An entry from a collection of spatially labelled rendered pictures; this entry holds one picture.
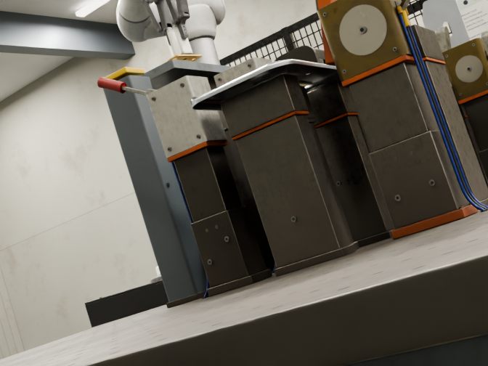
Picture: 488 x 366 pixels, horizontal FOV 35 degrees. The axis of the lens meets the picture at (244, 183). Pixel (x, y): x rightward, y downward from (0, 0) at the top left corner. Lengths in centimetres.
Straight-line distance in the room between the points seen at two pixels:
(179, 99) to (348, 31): 32
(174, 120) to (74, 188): 1050
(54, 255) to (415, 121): 1129
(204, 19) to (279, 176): 123
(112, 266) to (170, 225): 1003
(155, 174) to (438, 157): 57
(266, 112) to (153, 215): 38
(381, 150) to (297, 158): 13
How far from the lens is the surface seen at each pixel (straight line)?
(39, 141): 1227
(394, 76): 116
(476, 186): 139
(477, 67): 180
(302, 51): 192
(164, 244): 148
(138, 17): 230
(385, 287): 43
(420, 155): 114
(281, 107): 119
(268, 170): 121
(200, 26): 236
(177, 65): 160
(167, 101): 134
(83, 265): 1188
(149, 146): 148
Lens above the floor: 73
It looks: 6 degrees up
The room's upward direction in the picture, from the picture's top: 18 degrees counter-clockwise
